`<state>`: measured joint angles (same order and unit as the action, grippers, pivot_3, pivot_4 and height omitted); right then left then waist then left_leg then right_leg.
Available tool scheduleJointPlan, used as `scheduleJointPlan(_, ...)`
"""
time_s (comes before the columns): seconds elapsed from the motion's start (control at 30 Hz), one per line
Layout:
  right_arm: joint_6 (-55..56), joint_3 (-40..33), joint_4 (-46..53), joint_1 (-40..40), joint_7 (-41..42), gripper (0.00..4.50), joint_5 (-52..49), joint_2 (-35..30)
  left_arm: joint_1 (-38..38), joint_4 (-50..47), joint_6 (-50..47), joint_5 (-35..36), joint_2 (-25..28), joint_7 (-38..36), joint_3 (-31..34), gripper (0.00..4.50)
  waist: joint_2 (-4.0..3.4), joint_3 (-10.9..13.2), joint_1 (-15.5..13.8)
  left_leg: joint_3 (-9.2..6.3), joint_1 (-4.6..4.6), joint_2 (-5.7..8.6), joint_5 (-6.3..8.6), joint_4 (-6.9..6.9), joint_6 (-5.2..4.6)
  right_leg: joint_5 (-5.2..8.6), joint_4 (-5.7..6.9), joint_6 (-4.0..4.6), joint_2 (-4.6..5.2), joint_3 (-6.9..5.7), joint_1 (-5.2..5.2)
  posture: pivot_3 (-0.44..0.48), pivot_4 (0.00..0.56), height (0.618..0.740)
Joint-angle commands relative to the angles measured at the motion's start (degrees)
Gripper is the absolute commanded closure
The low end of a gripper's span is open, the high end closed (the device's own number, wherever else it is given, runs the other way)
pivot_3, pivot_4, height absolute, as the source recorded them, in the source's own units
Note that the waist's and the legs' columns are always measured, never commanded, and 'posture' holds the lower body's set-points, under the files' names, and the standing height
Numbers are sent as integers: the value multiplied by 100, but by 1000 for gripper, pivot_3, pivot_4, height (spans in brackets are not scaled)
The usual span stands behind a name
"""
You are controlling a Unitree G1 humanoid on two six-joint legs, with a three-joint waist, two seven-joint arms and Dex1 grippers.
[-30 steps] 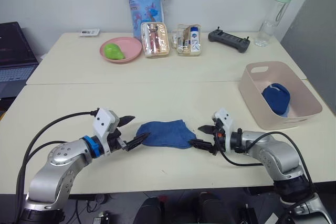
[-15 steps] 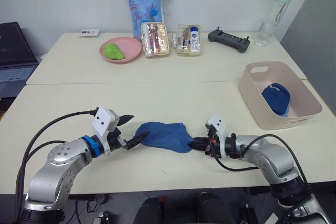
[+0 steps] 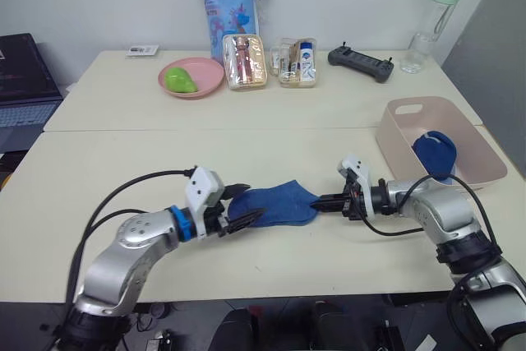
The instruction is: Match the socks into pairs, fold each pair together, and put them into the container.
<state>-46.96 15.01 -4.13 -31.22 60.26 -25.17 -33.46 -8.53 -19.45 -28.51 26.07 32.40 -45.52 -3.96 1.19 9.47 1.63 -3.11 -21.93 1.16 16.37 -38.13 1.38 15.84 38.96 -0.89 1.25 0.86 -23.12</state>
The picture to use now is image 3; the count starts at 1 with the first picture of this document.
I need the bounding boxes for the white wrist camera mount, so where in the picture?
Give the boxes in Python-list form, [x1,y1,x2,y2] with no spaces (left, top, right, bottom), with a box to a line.
[183,166,227,242]
[336,154,376,221]

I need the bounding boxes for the clear toiletry travel case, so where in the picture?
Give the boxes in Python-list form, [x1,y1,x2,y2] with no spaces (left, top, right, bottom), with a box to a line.
[270,36,321,90]

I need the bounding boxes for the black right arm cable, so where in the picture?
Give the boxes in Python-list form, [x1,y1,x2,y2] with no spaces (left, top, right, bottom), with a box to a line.
[360,173,507,330]

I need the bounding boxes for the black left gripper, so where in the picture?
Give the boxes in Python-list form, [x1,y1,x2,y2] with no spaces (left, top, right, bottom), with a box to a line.
[204,183,266,238]

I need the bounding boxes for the dark laptop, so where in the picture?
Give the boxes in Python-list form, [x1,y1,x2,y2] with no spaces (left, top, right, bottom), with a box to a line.
[0,32,65,155]

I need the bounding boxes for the black floor cables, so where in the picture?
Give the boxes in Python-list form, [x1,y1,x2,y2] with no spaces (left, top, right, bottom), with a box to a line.
[133,302,178,351]

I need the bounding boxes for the pale pink plastic container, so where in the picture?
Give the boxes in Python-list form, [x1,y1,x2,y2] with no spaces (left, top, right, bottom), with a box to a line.
[375,95,509,192]

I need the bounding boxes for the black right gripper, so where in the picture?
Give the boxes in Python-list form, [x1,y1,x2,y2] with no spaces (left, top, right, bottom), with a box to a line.
[309,170,365,220]

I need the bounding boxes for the clear bottle with green lid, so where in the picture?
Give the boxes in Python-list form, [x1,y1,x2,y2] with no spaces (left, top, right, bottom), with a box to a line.
[399,0,468,75]

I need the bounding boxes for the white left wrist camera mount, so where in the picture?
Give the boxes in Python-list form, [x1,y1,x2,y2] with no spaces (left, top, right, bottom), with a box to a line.
[183,166,227,242]

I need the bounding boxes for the dark rounded shape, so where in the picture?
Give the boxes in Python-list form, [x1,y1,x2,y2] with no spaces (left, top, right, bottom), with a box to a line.
[220,308,255,351]

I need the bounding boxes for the clear pouch with pink bottles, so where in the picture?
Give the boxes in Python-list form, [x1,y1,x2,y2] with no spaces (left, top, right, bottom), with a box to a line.
[221,34,270,92]

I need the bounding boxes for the green toy fruit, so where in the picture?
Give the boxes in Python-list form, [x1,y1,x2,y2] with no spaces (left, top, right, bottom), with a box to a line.
[164,66,199,95]

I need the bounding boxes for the pink plate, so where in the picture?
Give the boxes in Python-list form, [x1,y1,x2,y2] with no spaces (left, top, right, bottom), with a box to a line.
[157,57,227,101]

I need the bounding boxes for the folded dark blue sock pair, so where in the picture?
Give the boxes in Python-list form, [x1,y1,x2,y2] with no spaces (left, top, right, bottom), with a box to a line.
[411,130,459,182]

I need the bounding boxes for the blue printed pillow package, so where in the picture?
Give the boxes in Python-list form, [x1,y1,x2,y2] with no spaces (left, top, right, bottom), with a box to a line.
[198,0,265,67]

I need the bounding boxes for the dark grey handheld controller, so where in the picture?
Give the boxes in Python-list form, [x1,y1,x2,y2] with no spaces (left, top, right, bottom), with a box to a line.
[326,42,396,84]

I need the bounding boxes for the small white card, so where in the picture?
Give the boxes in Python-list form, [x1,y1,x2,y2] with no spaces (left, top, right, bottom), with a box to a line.
[125,44,160,58]

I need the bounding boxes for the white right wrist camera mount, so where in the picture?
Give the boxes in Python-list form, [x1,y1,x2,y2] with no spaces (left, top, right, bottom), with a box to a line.
[336,154,376,221]

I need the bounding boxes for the grey partition panel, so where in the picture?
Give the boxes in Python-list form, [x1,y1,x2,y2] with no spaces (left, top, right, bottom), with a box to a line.
[441,0,526,171]

